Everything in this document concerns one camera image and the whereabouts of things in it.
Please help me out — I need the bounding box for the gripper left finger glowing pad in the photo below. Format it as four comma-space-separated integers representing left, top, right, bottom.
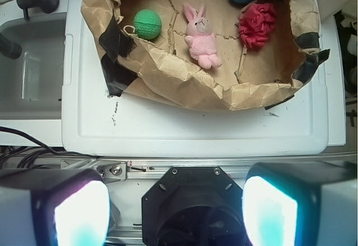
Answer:
1, 168, 110, 245

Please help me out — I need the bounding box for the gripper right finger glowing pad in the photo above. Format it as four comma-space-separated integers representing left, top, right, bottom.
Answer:
242, 161, 357, 245

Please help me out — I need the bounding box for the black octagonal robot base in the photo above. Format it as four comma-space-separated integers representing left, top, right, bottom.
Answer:
142, 167, 250, 245

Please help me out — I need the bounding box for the green foam ball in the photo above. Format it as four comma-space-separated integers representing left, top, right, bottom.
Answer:
133, 9, 162, 40

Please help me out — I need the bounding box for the clear plastic storage bin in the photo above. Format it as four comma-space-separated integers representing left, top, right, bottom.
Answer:
0, 0, 70, 120

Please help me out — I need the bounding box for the brown paper bag tray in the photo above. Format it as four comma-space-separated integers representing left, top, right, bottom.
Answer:
81, 0, 329, 111

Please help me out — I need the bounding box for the pink plush bunny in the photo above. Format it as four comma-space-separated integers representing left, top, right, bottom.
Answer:
182, 2, 222, 70

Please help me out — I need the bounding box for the red crumpled paper flower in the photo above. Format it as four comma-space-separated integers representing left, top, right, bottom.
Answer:
238, 3, 276, 49

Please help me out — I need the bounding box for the black cables bundle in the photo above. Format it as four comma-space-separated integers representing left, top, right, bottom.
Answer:
0, 126, 82, 171

